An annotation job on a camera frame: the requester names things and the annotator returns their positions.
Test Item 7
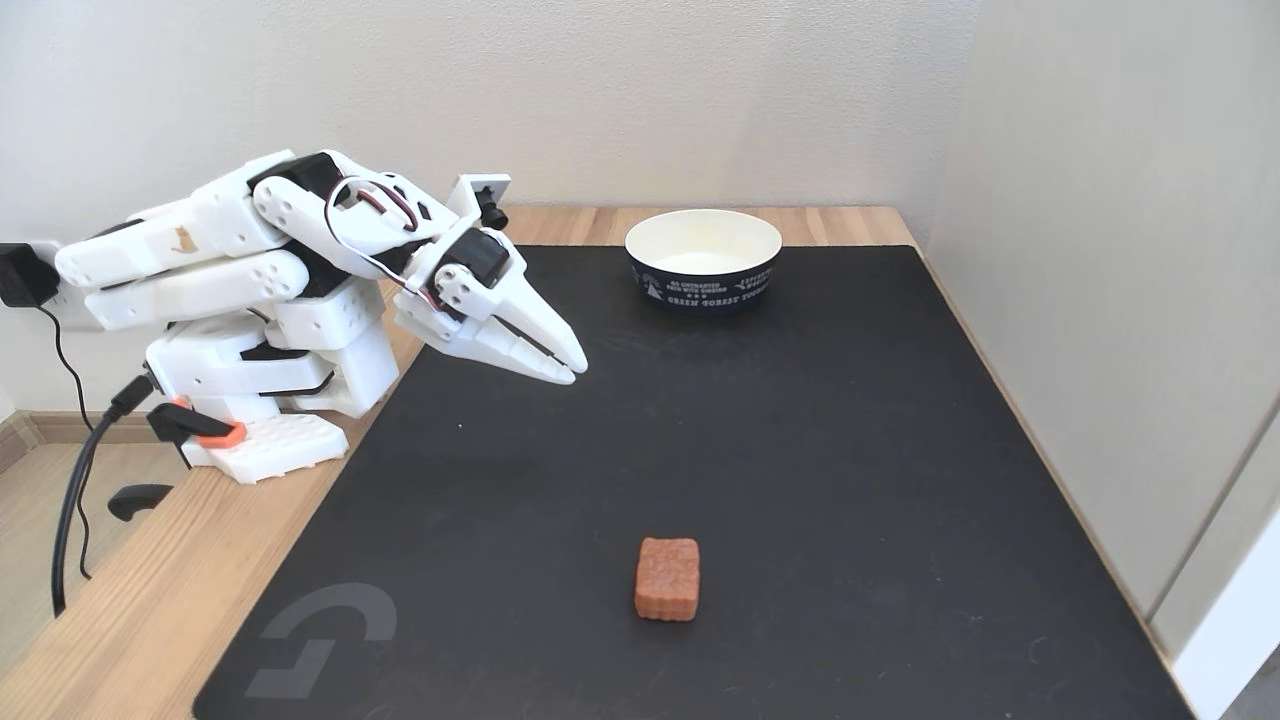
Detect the black and orange table clamp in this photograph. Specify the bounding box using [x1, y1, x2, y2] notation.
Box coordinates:
[107, 398, 248, 522]

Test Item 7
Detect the white door edge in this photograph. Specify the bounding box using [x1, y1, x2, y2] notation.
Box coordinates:
[1170, 505, 1280, 720]

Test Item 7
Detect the thick black cable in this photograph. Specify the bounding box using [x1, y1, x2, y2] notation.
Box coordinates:
[52, 374, 157, 618]

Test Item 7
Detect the brown block toy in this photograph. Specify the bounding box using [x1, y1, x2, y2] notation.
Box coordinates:
[634, 537, 701, 622]

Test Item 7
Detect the white and navy paper bowl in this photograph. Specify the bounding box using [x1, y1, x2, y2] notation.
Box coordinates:
[625, 209, 783, 314]

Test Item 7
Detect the black power adapter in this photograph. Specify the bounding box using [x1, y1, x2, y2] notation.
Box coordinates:
[0, 243, 61, 309]

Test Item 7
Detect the black desk mat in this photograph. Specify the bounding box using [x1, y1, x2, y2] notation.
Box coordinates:
[192, 245, 1196, 720]

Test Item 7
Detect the thin black adapter cable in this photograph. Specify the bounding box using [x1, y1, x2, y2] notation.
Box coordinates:
[37, 304, 95, 581]

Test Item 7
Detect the white-mounted gripper camera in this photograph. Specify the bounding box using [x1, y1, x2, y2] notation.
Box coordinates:
[446, 173, 513, 233]

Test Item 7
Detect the red and white servo cable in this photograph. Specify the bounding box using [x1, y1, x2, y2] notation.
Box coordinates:
[324, 175, 447, 313]

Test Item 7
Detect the white wall outlet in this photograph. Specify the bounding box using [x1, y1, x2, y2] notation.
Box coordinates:
[28, 240, 106, 333]

